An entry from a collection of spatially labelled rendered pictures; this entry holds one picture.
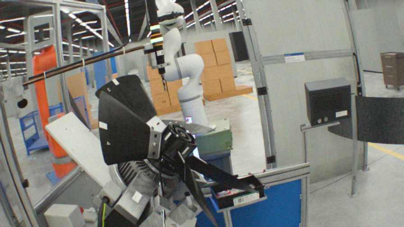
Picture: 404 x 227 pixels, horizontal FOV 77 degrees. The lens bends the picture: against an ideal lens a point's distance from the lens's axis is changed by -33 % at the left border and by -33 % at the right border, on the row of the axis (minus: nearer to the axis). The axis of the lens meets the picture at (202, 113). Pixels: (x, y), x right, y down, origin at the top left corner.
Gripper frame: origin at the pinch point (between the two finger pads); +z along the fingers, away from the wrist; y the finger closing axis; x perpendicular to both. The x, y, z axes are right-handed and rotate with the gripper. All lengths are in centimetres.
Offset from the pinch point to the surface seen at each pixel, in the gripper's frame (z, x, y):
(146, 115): 23.3, -36.7, 7.1
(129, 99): 21.3, -30.1, 13.1
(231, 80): -812, -119, 14
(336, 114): -14, -58, -73
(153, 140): 36, -43, 3
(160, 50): 20.3, -15.4, -1.4
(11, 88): 58, -13, 49
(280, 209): -18, -106, -38
